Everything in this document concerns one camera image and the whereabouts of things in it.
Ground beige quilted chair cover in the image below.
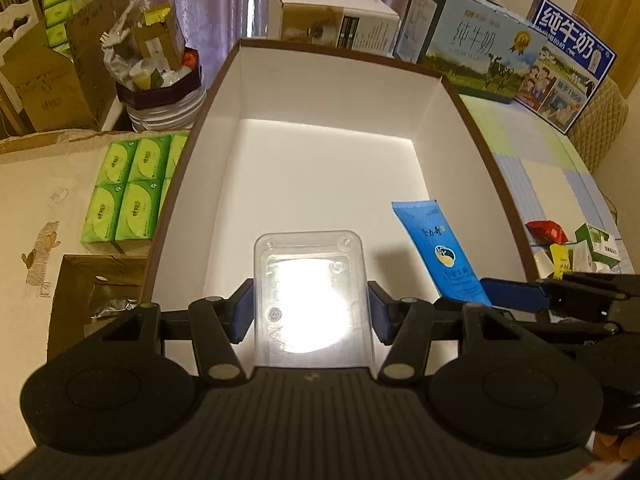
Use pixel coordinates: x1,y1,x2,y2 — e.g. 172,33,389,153
568,77,629,174

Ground brown cardboard carton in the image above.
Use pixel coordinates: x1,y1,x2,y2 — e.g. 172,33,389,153
1,0,116,131

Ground green tissue packs stack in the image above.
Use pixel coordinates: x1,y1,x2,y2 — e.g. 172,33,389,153
41,0,79,49

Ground blue cream tube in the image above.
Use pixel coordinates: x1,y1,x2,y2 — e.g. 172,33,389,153
392,200,491,307

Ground brown cardboard shoe box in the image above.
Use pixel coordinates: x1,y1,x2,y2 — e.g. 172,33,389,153
141,37,542,376

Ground small open brown box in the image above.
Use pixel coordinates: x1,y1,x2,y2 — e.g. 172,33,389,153
47,255,146,361

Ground green cow milk carton box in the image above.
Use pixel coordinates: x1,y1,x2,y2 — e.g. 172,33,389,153
393,0,547,103

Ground checked bed sheet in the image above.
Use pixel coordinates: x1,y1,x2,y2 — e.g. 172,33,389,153
462,96,634,274

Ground white ointment box with parrot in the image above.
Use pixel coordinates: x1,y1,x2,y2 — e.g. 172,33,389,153
534,242,593,278

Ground green white spray medicine box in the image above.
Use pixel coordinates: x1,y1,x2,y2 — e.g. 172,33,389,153
575,223,620,268

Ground blue milk carton box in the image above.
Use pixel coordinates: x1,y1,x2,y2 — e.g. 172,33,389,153
515,0,617,133

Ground yellow snack packet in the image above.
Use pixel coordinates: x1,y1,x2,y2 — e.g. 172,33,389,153
549,244,573,280

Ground person's right hand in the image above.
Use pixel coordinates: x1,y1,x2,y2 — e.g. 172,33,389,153
593,432,640,462

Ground red snack packet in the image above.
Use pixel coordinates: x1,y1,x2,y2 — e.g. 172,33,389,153
525,220,568,245

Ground green tissue packs on floor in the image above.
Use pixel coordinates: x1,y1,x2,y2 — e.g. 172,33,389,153
80,130,189,256

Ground clear plastic case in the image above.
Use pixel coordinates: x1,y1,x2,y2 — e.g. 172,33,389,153
254,231,374,370

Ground white appliance box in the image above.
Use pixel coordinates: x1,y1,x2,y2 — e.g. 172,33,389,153
267,0,399,56

